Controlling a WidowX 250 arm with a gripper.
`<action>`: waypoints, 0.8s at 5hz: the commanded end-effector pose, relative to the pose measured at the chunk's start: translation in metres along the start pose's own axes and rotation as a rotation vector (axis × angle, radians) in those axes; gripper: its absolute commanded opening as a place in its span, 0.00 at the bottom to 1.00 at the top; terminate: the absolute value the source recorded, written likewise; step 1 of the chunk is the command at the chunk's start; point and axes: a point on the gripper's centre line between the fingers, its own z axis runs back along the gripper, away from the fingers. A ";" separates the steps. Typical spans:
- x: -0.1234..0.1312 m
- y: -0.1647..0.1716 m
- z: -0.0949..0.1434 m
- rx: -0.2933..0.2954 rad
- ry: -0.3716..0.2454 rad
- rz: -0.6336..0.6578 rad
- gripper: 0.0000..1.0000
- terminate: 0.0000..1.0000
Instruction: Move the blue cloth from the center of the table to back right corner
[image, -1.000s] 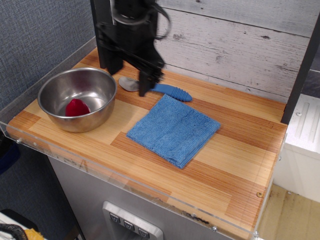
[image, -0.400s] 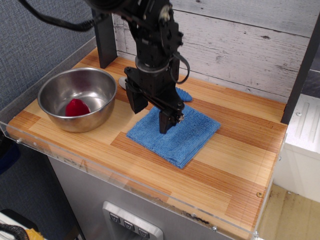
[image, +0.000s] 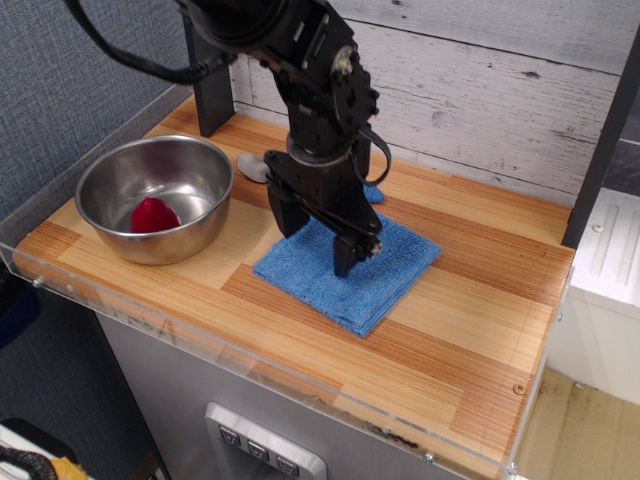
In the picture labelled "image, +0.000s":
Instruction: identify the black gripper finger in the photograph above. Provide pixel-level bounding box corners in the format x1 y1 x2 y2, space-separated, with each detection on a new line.
268 182 310 238
333 232 367 278

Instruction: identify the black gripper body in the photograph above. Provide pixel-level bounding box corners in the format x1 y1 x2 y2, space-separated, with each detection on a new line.
264 144 382 257

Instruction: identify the blue cloth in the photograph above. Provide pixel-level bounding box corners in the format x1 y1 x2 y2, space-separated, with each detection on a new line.
254 215 441 337

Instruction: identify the blue handled metal spoon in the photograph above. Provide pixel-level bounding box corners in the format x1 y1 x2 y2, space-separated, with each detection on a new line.
236 153 386 204

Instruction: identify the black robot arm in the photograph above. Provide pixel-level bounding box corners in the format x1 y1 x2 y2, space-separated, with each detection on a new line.
183 1 390 277

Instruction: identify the yellow black object corner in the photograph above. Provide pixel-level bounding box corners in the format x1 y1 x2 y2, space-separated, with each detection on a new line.
1 446 90 480

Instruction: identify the stainless steel bowl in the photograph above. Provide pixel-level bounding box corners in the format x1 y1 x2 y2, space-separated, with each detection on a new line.
75 135 234 265

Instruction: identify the red plastic toy fruit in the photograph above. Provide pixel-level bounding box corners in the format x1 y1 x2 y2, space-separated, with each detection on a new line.
130 197 181 234

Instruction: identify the stainless steel cabinet front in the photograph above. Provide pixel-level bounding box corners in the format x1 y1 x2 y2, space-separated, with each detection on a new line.
98 304 520 479

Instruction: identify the silver dispenser button panel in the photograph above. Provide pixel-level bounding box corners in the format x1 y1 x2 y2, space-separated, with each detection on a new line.
205 402 328 479

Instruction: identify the white side cabinet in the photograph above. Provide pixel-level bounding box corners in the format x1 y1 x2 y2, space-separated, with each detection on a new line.
547 188 639 404

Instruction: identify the clear acrylic table guard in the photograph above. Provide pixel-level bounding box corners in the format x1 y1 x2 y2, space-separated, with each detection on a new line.
1 80 572 479

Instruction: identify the dark left frame post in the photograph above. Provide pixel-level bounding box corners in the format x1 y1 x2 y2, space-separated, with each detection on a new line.
181 1 235 137

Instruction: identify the dark frame post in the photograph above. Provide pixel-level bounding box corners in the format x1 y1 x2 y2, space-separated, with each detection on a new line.
181 1 235 137
562 32 639 249

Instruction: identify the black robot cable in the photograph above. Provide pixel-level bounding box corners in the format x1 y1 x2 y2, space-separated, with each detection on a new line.
62 0 239 86

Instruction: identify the dark right frame post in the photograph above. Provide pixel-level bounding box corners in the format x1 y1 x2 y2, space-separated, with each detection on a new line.
562 32 639 249

